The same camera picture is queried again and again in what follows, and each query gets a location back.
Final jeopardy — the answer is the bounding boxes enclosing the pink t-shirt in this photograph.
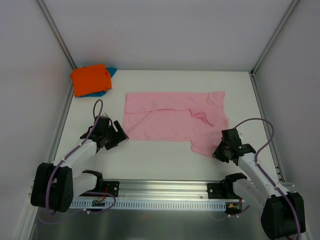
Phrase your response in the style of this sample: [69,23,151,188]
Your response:
[123,91,230,158]

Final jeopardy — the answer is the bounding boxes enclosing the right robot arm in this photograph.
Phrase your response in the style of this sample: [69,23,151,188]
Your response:
[212,128,306,240]

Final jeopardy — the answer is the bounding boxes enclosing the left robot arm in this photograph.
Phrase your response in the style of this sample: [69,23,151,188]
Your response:
[30,115,129,213]

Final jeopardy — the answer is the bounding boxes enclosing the folded orange t-shirt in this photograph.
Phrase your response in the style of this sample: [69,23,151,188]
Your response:
[70,64,112,97]

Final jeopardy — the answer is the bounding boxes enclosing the folded blue t-shirt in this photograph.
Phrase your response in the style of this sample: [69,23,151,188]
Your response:
[83,67,118,98]

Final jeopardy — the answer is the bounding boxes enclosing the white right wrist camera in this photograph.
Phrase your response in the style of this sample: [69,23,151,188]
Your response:
[237,130,244,141]

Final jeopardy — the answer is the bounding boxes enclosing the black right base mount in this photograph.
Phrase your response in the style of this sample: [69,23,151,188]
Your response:
[206,182,240,200]

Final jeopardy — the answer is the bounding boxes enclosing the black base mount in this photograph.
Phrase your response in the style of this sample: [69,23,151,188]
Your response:
[94,180,120,198]
[206,182,240,200]

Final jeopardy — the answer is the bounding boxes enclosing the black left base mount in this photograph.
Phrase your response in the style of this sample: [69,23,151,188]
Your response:
[94,180,120,198]

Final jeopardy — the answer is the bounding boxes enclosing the aluminium mounting rail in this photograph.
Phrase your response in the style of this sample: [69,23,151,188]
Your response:
[27,177,296,201]

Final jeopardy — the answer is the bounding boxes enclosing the white slotted cable duct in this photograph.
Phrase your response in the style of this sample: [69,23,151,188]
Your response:
[70,198,227,212]

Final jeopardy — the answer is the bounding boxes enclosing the right aluminium frame post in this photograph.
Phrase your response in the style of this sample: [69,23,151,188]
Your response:
[250,0,301,75]

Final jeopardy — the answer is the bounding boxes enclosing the aluminium frame post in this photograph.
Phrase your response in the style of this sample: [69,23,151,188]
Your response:
[250,0,301,75]
[35,0,77,70]

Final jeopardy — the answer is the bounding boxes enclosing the left aluminium frame post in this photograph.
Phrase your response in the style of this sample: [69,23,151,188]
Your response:
[35,0,77,70]

